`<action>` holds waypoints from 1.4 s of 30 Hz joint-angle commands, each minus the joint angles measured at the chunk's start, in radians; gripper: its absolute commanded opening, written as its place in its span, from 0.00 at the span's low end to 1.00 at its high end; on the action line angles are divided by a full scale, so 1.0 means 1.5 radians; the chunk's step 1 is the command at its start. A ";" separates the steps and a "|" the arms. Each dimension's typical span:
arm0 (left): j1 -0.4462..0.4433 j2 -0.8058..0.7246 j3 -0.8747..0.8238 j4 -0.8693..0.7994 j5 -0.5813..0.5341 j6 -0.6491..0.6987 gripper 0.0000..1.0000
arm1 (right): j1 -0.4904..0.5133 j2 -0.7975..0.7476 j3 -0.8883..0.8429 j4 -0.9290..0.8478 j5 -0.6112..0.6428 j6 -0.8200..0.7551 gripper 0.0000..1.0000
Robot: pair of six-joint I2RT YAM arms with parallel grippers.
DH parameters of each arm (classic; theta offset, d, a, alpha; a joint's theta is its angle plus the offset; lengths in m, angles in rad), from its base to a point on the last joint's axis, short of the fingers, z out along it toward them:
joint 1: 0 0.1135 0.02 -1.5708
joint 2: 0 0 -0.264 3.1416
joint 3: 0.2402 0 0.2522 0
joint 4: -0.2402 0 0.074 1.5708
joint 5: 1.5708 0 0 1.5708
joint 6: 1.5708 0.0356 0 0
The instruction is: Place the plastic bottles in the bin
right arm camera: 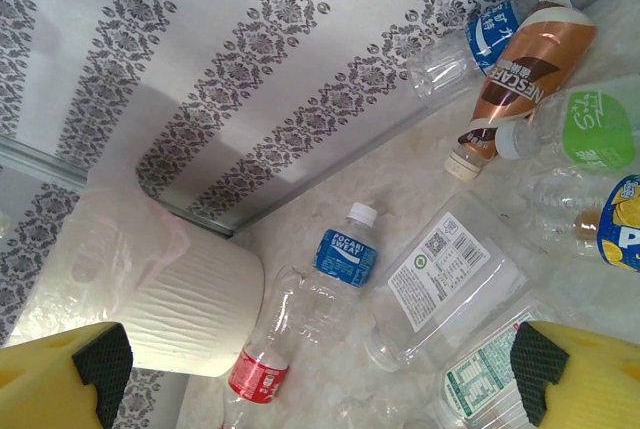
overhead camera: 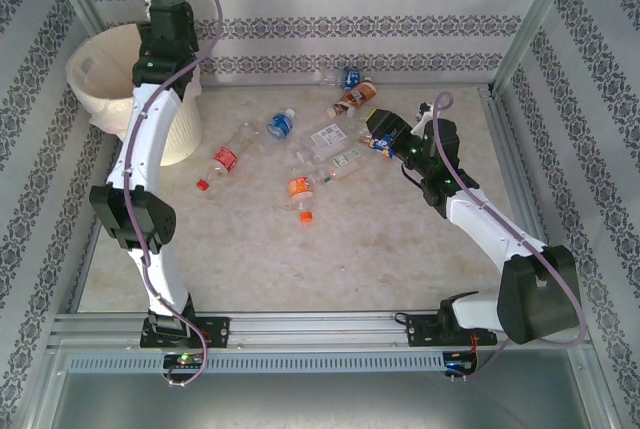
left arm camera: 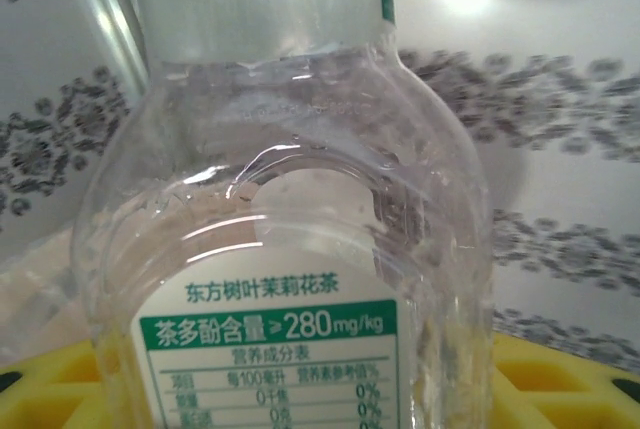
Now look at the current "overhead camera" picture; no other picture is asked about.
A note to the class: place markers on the blue yellow pepsi bottle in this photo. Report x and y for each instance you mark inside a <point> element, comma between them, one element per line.
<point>384,144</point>

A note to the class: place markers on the small bottle green white label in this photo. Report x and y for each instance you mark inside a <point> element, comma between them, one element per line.
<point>346,159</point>

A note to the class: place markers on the green label soda water bottle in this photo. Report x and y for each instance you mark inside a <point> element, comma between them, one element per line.
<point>351,114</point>

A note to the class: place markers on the red label cola bottle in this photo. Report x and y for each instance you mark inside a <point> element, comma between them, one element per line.
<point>225,156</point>

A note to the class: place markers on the orange label bottle orange cap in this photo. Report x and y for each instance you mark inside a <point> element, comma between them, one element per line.
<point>300,186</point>

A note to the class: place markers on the blue label bottle white cap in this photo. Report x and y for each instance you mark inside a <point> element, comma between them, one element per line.
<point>280,125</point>

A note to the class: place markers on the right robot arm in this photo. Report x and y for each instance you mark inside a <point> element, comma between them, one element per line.
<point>500,234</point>

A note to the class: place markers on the translucent plastic bin liner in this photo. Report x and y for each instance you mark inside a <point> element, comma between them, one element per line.
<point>107,114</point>

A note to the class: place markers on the white plastic waste bin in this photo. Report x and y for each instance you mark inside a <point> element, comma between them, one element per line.
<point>185,139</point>

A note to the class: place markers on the brown label bottle tan cap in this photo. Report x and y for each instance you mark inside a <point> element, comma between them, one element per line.
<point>357,94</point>

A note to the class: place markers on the square clear bottle white label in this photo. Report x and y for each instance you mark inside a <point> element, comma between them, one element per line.
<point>327,138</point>

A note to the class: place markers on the crushed clear bottle blue label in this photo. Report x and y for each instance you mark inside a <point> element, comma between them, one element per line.
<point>350,78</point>

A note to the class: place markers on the right circuit board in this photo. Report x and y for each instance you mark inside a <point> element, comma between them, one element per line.
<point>460,364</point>

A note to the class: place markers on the circuit board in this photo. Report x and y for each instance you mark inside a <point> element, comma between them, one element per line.
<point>184,360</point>
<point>460,364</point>

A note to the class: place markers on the grey metal panel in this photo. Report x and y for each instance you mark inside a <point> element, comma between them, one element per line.
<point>320,404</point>

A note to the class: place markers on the left circuit board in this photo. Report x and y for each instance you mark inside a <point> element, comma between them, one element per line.
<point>184,360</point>

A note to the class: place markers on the right aluminium side rail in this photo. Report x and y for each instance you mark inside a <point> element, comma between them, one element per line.
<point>505,149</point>

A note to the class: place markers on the aluminium side rail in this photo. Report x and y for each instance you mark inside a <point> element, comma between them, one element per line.
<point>111,164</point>
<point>505,149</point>

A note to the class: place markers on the left aluminium side rail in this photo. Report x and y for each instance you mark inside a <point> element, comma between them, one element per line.
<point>111,164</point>

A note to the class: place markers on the right aluminium frame post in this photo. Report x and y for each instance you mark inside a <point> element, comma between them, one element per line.
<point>530,24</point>

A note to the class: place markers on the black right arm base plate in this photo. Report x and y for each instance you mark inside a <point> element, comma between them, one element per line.
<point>425,331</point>

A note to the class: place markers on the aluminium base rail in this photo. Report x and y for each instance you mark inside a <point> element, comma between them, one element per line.
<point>320,329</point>

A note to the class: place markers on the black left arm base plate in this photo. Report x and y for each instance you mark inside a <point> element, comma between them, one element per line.
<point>217,331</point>

